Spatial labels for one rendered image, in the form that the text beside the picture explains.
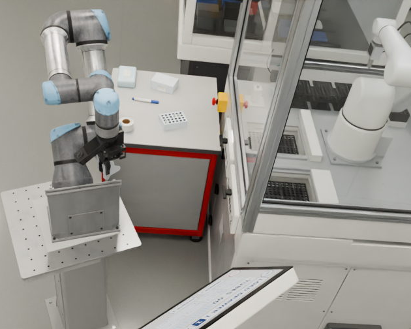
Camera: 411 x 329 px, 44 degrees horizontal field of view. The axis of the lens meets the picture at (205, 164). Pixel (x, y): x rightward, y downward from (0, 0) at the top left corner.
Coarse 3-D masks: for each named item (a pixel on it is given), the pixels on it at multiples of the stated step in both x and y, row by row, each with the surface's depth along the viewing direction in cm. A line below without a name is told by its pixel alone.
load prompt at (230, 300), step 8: (256, 280) 147; (264, 280) 144; (248, 288) 144; (232, 296) 143; (240, 296) 140; (224, 304) 139; (208, 312) 139; (216, 312) 136; (200, 320) 135; (184, 328) 134; (192, 328) 132
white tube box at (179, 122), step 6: (162, 114) 254; (168, 114) 255; (180, 114) 256; (162, 120) 250; (168, 120) 253; (174, 120) 252; (180, 120) 253; (186, 120) 253; (162, 126) 251; (168, 126) 250; (174, 126) 251; (180, 126) 253; (186, 126) 254
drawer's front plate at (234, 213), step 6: (234, 168) 212; (228, 174) 217; (234, 174) 210; (228, 180) 216; (234, 180) 207; (228, 186) 215; (234, 186) 205; (234, 192) 203; (228, 198) 212; (234, 198) 200; (228, 204) 211; (234, 204) 198; (228, 210) 210; (234, 210) 196; (234, 216) 194; (234, 222) 196; (234, 228) 198
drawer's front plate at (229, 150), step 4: (228, 120) 236; (228, 124) 234; (224, 128) 241; (228, 128) 232; (228, 132) 230; (228, 136) 227; (228, 140) 225; (228, 144) 224; (232, 144) 224; (224, 148) 236; (228, 148) 223; (232, 148) 222; (224, 152) 235; (228, 152) 222; (232, 152) 220; (224, 156) 234; (228, 156) 222; (232, 156) 218; (228, 160) 221; (232, 160) 217; (228, 164) 220; (228, 168) 220
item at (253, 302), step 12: (276, 276) 143; (288, 276) 144; (264, 288) 140; (276, 288) 141; (288, 288) 144; (240, 300) 137; (252, 300) 137; (264, 300) 139; (228, 312) 133; (240, 312) 134; (252, 312) 136; (144, 324) 153; (204, 324) 131; (216, 324) 130; (228, 324) 132
